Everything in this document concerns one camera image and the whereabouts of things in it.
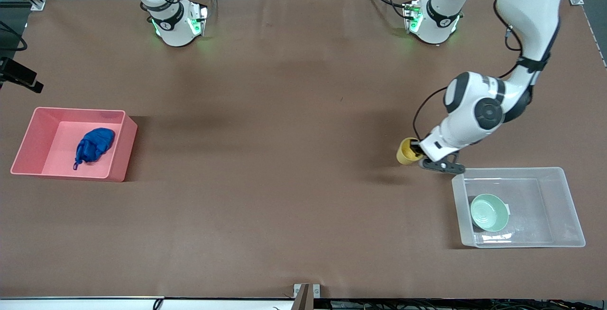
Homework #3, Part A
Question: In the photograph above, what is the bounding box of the clear plastic storage box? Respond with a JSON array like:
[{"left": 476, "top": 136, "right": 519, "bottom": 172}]
[{"left": 451, "top": 167, "right": 586, "bottom": 249}]

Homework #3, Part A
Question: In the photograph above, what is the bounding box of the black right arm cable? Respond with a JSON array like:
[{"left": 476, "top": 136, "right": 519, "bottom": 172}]
[{"left": 0, "top": 20, "right": 27, "bottom": 53}]

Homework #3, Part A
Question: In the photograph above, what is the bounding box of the metal table edge bracket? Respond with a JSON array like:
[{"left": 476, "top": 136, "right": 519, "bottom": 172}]
[{"left": 293, "top": 283, "right": 321, "bottom": 310}]

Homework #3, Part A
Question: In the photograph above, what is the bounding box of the brown table cover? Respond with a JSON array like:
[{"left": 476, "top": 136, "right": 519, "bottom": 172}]
[{"left": 0, "top": 0, "right": 607, "bottom": 301}]

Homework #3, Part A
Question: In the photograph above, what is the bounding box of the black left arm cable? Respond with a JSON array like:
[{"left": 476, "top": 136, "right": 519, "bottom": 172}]
[{"left": 413, "top": 0, "right": 524, "bottom": 146}]

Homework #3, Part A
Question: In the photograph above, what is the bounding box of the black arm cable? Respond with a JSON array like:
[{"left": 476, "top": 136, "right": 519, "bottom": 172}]
[
  {"left": 0, "top": 20, "right": 27, "bottom": 53},
  {"left": 413, "top": 0, "right": 524, "bottom": 146}
]

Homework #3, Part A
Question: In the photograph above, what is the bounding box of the pink plastic bin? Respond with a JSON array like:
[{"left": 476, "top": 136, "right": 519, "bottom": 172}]
[{"left": 10, "top": 107, "right": 138, "bottom": 182}]

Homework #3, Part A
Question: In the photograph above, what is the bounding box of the yellow plastic cup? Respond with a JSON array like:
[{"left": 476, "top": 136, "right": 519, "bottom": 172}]
[{"left": 396, "top": 137, "right": 425, "bottom": 165}]

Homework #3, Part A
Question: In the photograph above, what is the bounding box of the light green bowl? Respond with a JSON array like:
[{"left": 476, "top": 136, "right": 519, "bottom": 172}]
[{"left": 470, "top": 193, "right": 510, "bottom": 233}]

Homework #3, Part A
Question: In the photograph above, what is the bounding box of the blue cloth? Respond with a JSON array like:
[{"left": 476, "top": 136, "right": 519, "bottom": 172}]
[{"left": 73, "top": 128, "right": 116, "bottom": 171}]

